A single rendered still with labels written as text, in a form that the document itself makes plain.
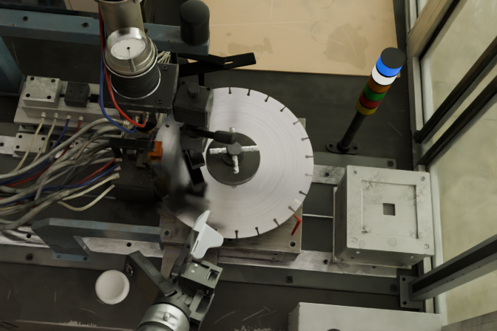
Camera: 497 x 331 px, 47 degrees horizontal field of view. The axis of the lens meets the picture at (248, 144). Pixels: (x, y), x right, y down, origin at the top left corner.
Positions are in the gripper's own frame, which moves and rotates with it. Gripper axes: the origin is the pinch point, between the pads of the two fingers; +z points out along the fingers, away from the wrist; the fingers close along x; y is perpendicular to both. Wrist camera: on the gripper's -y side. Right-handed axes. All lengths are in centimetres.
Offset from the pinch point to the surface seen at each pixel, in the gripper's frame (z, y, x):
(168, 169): 8.4, -10.4, 6.7
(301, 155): 19.1, 13.4, 13.8
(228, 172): 10.7, 0.9, 9.4
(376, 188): 23.2, 30.7, 10.2
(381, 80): 20.8, 22.4, 34.4
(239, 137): 17.3, 0.4, 13.9
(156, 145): 10.0, -14.4, 10.1
